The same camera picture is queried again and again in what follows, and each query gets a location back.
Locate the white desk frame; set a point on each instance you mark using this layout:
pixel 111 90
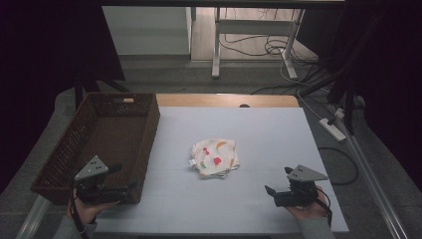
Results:
pixel 255 26

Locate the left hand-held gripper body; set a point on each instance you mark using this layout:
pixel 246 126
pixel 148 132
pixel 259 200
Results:
pixel 91 167

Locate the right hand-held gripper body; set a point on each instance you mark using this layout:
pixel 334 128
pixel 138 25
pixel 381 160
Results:
pixel 303 194

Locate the person's left hand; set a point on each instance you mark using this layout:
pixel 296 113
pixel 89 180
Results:
pixel 84 212

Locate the white power strip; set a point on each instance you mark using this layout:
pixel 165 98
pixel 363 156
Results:
pixel 331 129

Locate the dark curtain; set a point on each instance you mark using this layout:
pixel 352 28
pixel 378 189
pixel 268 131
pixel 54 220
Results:
pixel 388 73
pixel 43 66

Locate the metal rail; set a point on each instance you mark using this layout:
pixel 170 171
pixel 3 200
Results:
pixel 31 219
pixel 371 179

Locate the brown wicker basket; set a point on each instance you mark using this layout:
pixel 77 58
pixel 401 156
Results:
pixel 109 139

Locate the white cabinet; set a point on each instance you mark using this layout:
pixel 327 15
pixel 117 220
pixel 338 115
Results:
pixel 146 30

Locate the white table mat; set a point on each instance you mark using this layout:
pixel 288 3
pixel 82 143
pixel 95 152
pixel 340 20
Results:
pixel 265 139

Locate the folded white printed cloth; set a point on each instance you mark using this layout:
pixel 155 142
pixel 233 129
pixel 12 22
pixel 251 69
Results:
pixel 215 157

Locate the person's right hand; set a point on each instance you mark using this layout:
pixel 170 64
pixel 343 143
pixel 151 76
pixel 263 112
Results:
pixel 312 210

